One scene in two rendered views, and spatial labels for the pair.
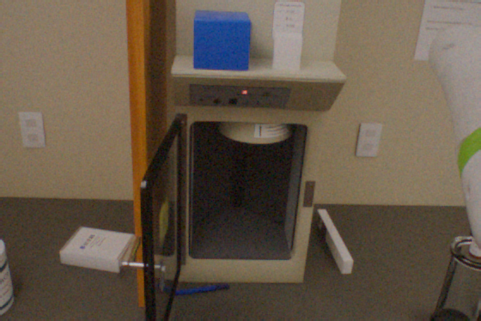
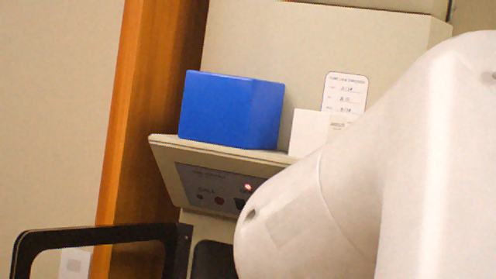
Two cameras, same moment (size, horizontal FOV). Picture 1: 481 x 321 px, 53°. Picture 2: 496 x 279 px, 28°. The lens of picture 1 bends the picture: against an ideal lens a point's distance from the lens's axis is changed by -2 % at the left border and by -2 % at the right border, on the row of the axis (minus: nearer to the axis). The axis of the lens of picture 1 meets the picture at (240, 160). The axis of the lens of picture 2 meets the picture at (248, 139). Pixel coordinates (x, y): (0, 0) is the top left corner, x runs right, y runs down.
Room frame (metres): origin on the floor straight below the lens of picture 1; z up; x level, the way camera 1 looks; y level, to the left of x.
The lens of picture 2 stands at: (-0.19, -0.62, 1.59)
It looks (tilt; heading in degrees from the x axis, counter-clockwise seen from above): 3 degrees down; 30
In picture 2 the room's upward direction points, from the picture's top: 8 degrees clockwise
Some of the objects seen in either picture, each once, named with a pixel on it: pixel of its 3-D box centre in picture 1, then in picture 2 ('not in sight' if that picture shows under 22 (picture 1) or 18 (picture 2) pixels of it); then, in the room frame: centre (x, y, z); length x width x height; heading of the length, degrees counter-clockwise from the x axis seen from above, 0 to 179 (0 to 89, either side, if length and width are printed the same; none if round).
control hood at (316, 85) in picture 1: (256, 90); (270, 191); (0.93, -0.02, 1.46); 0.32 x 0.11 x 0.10; 95
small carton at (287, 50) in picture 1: (287, 51); (318, 135); (0.93, -0.07, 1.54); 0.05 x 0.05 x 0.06; 89
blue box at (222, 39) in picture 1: (221, 39); (232, 110); (0.92, 0.05, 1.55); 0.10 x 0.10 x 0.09; 5
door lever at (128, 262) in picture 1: (140, 253); not in sight; (0.73, 0.17, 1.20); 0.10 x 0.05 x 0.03; 178
